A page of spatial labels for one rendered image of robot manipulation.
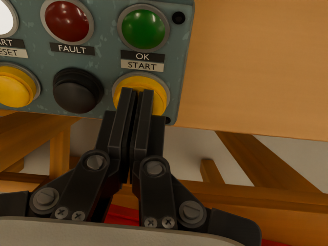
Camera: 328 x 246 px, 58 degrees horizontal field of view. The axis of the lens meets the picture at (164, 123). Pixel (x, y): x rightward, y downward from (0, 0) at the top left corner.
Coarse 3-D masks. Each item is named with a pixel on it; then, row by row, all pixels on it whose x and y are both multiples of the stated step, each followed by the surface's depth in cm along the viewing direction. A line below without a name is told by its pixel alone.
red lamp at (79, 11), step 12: (48, 12) 13; (60, 12) 13; (72, 12) 13; (48, 24) 14; (60, 24) 13; (72, 24) 13; (84, 24) 13; (60, 36) 14; (72, 36) 14; (84, 36) 14
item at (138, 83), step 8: (128, 80) 15; (136, 80) 15; (144, 80) 15; (152, 80) 15; (120, 88) 15; (136, 88) 15; (144, 88) 15; (152, 88) 15; (160, 88) 16; (160, 96) 16; (136, 104) 16; (160, 104) 16; (152, 112) 16; (160, 112) 16
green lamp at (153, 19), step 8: (128, 16) 13; (136, 16) 13; (144, 16) 13; (152, 16) 13; (128, 24) 13; (136, 24) 13; (144, 24) 13; (152, 24) 13; (160, 24) 13; (128, 32) 14; (136, 32) 13; (144, 32) 13; (152, 32) 13; (160, 32) 14; (128, 40) 14; (136, 40) 14; (144, 40) 14; (152, 40) 14; (160, 40) 14; (144, 48) 14
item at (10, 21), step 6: (0, 0) 13; (0, 6) 13; (6, 6) 13; (0, 12) 13; (6, 12) 13; (0, 18) 13; (6, 18) 13; (12, 18) 14; (0, 24) 14; (6, 24) 14; (12, 24) 14; (0, 30) 14; (6, 30) 14
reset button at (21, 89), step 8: (0, 72) 15; (8, 72) 15; (16, 72) 15; (0, 80) 15; (8, 80) 15; (16, 80) 15; (24, 80) 15; (32, 80) 16; (0, 88) 15; (8, 88) 15; (16, 88) 15; (24, 88) 15; (32, 88) 16; (0, 96) 16; (8, 96) 16; (16, 96) 16; (24, 96) 16; (32, 96) 16; (8, 104) 16; (16, 104) 16; (24, 104) 16
